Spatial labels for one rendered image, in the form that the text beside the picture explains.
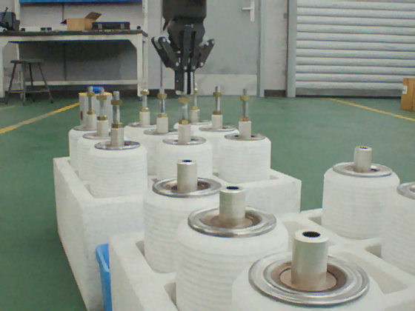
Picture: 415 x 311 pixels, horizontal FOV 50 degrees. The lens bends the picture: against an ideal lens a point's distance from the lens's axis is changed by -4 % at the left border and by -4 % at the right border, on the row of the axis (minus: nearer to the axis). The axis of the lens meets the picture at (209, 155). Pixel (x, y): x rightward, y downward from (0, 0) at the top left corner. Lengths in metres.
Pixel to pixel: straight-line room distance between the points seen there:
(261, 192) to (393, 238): 0.34
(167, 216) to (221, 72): 5.36
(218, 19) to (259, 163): 5.05
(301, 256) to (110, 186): 0.49
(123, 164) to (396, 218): 0.41
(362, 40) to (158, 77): 2.57
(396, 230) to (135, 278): 0.27
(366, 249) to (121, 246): 0.28
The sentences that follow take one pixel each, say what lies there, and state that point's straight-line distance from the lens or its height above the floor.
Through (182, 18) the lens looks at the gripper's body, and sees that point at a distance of 0.78.
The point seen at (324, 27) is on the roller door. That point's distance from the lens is 5.98.
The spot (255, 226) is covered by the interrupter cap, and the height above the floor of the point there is 0.25.
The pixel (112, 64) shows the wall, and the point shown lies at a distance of 5.88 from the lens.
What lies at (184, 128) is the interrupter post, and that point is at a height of 0.28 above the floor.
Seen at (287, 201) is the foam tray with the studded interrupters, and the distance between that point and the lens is 0.84.
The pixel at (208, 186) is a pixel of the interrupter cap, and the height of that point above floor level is 0.25.
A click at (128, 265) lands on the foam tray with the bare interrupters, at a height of 0.18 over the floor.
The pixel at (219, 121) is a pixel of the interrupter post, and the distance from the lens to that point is 0.95.
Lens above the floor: 0.38
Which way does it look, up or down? 11 degrees down
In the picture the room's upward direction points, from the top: straight up
